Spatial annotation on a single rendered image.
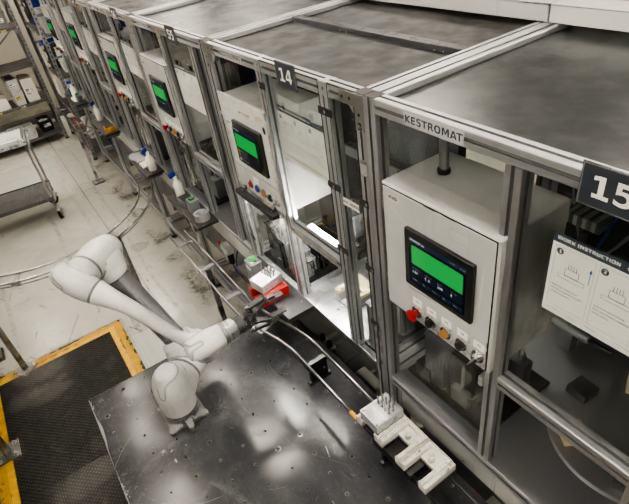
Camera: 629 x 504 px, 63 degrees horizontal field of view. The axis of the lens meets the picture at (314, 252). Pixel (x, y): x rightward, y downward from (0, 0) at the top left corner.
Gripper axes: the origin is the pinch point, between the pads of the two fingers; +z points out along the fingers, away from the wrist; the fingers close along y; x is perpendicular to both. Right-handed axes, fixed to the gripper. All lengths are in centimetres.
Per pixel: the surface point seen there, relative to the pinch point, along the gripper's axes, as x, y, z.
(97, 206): 390, -112, -18
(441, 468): -83, -24, 10
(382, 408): -55, -20, 8
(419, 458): -75, -27, 8
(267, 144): 23, 57, 20
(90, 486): 62, -111, -107
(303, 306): 12.7, -21.3, 17.4
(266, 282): 27.8, -10.4, 8.1
